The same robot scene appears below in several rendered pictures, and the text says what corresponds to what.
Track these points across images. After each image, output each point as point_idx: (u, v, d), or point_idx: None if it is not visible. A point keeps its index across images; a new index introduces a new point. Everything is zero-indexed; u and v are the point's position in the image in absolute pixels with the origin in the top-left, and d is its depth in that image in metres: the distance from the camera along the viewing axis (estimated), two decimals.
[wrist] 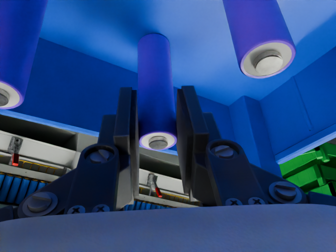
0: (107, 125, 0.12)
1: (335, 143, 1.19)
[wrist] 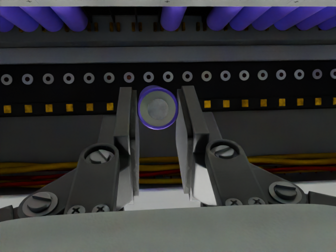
0: (107, 125, 0.12)
1: None
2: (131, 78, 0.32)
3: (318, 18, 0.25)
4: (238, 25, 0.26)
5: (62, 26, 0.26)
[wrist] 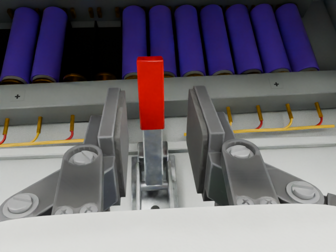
0: (94, 125, 0.12)
1: None
2: None
3: None
4: None
5: (150, 9, 0.24)
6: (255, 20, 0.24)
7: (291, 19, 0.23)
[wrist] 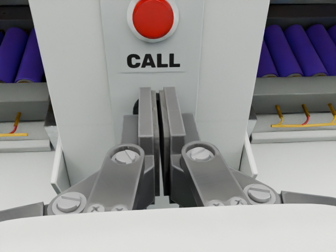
0: (127, 125, 0.12)
1: None
2: None
3: None
4: None
5: None
6: (2, 41, 0.26)
7: (30, 39, 0.25)
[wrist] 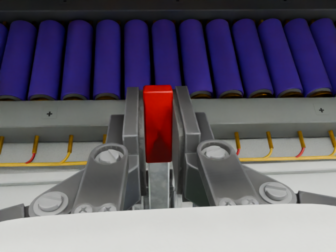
0: (114, 125, 0.12)
1: None
2: None
3: (232, 53, 0.21)
4: (310, 33, 0.22)
5: None
6: None
7: None
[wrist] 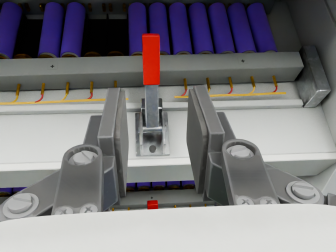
0: (94, 125, 0.12)
1: None
2: None
3: None
4: None
5: (149, 6, 0.31)
6: (230, 15, 0.31)
7: (257, 14, 0.30)
